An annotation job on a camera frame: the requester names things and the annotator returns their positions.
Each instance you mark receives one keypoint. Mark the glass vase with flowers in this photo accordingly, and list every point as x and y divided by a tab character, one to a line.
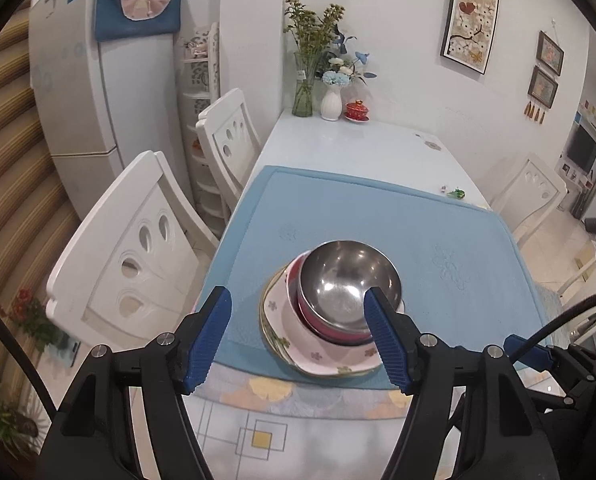
303	95

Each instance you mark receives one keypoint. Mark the white dining chair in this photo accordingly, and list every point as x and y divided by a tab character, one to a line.
128	220
533	190
578	274
228	130

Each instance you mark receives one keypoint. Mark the green potted plant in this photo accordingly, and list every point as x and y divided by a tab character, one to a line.
8	420

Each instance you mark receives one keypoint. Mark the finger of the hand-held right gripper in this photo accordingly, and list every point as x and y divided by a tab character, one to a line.
528	351
553	401

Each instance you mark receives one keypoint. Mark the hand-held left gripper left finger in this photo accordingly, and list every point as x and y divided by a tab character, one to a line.
208	340

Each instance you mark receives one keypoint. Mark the blue steel bowl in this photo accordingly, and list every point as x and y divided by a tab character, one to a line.
348	280

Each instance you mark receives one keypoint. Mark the black television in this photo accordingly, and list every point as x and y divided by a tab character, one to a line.
583	147

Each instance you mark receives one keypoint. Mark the artificial blue flower bouquet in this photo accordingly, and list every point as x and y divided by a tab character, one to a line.
334	77

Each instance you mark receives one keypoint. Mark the green candy wrapper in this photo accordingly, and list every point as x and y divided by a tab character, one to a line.
457	193

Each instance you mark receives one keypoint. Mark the red lidded teacup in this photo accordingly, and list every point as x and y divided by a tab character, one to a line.
356	109

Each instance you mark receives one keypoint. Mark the white ceramic vase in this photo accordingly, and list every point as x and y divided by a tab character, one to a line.
331	105

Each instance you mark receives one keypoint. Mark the pink dotted bowl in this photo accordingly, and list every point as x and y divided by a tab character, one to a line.
328	334

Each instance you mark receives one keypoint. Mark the small framed picture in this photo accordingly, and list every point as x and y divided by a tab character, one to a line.
550	52
543	87

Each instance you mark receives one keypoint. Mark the white refrigerator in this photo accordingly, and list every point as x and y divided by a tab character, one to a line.
78	110

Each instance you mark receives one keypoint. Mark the hanging tassel ornaments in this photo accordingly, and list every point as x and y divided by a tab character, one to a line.
529	109

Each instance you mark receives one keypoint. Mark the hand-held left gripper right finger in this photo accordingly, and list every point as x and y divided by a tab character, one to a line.
385	340

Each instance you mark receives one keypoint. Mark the red flower potted plant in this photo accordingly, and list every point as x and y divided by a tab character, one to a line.
25	305

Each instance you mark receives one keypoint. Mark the butterfly wall poster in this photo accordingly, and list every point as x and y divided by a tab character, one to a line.
470	15

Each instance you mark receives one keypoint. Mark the white corner shelf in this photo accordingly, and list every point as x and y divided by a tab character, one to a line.
195	75

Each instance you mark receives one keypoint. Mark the light blue quilted mat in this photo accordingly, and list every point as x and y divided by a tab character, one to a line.
353	210

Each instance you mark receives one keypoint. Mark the blue refrigerator cover cloth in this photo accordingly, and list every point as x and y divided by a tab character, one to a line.
108	25

